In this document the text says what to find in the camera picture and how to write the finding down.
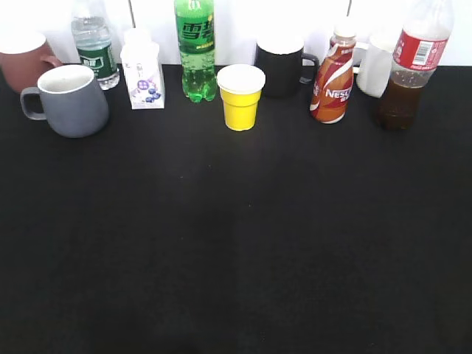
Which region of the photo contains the green sprite bottle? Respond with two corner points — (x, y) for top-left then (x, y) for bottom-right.
(173, 0), (217, 103)

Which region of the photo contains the white blueberry yogurt bottle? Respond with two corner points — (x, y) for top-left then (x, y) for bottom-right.
(120, 28), (165, 110)

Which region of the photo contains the white ceramic mug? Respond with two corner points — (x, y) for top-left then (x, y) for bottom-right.
(353, 29), (396, 98)

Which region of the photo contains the cola bottle red label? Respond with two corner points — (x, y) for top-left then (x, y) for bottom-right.
(376, 1), (454, 130)

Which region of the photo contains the orange nescafe coffee bottle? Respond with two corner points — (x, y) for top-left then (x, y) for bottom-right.
(310, 17), (356, 124)

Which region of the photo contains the grey ceramic mug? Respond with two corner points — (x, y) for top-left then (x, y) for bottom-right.
(20, 64), (109, 138)

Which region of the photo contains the red-brown ceramic mug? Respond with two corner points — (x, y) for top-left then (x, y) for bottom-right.
(1, 30), (63, 93)

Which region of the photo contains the clear water bottle green label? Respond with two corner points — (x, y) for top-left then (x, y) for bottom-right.
(71, 1), (120, 91)

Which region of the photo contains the black ceramic mug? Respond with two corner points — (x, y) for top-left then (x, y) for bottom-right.
(254, 33), (319, 98)

